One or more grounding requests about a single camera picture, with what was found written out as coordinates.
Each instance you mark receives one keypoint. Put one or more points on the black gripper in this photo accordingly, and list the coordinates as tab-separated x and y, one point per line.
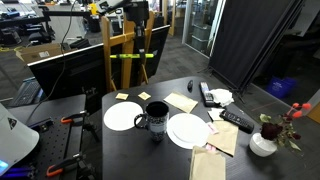
136	10

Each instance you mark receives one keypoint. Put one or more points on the green highlighter pen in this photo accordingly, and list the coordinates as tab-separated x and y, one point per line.
126	56

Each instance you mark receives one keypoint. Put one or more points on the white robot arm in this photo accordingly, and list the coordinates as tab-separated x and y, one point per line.
16	140

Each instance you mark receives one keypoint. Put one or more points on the black speckled mug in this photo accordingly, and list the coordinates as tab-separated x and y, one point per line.
156	125

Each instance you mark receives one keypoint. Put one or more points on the wooden easel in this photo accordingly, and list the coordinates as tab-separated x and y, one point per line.
126	73

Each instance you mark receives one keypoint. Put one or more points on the yellow machine part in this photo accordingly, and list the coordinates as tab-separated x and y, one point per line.
94	9

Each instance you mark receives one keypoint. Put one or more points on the yellow sticky note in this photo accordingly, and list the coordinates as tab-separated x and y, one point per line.
144	96
122	96

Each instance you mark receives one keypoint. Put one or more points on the grey storage crate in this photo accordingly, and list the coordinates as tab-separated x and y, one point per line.
200	45
202	31

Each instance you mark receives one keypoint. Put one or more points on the small black oblong gadget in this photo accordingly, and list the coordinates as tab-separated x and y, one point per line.
190	86

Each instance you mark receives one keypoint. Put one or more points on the tan paper envelope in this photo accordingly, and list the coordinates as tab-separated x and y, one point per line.
180	101

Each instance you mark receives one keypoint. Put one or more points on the large black monitor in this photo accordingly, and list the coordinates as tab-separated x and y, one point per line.
73	73

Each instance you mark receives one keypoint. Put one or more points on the flat white paper plate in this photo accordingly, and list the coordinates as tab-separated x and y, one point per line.
120	116

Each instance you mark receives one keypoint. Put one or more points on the grey button remote control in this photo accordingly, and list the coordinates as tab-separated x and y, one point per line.
206	95

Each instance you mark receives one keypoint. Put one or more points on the crumpled white tissue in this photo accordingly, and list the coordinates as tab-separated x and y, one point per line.
222	96

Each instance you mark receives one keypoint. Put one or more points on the white rimmed plate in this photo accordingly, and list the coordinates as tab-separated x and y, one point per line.
188	130

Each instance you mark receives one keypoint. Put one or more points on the cardboard box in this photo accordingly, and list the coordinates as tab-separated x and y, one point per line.
36	53

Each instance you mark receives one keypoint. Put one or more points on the black folding divider screen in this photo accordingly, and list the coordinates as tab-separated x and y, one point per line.
246	40

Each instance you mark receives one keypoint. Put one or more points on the white paper slip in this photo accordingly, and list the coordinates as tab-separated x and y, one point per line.
215	114

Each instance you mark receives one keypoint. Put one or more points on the orange black clamp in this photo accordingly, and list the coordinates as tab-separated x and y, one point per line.
65	119
53	171

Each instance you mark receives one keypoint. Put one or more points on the pink packet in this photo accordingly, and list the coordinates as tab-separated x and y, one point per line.
212	128
210	147

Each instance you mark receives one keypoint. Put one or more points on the black remote control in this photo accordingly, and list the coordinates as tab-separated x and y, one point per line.
236	121

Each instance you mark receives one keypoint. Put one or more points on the black keyboard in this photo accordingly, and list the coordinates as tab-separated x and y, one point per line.
25	93

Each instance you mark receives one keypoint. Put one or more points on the brown paper bag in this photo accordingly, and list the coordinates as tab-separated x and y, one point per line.
225	136
206	165

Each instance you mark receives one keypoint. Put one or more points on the black perforated mounting table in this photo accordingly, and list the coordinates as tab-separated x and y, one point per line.
56	140

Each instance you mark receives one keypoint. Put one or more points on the blue bin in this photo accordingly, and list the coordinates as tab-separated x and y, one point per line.
280	87

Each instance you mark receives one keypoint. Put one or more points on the dark red rose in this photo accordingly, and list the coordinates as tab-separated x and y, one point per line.
270	130

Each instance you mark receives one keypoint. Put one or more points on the orange berry sprig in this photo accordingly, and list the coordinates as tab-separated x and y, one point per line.
297	114

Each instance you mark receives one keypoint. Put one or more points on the wooden post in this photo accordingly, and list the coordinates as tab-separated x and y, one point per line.
172	20

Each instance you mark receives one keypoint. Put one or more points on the wrist camera on white mount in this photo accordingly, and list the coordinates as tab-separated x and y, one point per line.
110	5

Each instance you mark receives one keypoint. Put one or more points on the small black bracket block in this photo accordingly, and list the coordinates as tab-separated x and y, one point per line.
41	125

